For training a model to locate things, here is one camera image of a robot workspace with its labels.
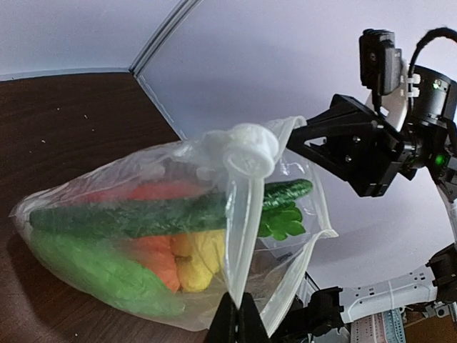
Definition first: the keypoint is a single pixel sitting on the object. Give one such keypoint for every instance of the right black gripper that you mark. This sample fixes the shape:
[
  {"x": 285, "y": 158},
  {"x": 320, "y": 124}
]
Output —
[{"x": 358, "y": 146}]

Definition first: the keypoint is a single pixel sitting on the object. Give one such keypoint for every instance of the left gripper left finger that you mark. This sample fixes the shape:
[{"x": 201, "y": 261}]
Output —
[{"x": 223, "y": 326}]

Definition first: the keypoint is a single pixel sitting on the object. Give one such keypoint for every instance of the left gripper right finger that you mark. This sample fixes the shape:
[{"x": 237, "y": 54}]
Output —
[{"x": 250, "y": 325}]

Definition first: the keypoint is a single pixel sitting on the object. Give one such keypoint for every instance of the yellow toy pepper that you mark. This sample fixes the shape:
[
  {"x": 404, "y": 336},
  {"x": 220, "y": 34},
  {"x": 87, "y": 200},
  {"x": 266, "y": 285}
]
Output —
[{"x": 199, "y": 257}]

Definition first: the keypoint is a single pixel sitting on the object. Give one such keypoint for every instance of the orange toy pumpkin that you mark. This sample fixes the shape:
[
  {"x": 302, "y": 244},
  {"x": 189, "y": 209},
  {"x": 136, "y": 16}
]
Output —
[{"x": 155, "y": 254}]

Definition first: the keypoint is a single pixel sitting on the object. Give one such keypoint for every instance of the green toy lettuce leaf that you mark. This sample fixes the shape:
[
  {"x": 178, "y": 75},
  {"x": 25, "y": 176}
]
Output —
[{"x": 281, "y": 222}]

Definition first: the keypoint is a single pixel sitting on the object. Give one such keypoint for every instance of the polka dot zip bag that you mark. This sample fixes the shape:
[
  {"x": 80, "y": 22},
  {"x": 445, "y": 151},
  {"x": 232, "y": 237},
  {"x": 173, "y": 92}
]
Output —
[{"x": 238, "y": 162}]

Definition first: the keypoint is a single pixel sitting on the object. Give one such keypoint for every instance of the dark green toy cucumber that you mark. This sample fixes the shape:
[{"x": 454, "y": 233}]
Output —
[{"x": 137, "y": 219}]

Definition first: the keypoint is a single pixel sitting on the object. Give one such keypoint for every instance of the light green toy gourd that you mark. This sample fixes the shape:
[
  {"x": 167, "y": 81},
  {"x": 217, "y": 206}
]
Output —
[{"x": 96, "y": 268}]

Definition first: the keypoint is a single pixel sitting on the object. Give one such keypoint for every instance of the orange toy carrot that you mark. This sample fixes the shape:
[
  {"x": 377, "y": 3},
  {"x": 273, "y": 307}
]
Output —
[{"x": 146, "y": 191}]

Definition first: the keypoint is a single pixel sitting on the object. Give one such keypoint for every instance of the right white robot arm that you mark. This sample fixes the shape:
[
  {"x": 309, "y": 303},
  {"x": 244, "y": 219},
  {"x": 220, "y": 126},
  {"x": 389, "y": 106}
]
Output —
[{"x": 423, "y": 115}]

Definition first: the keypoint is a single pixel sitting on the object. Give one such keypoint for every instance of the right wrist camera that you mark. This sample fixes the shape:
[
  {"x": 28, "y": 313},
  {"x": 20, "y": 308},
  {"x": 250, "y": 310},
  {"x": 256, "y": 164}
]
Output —
[{"x": 381, "y": 65}]

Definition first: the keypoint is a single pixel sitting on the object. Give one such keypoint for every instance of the right aluminium frame post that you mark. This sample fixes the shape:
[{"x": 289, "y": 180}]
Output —
[{"x": 165, "y": 29}]

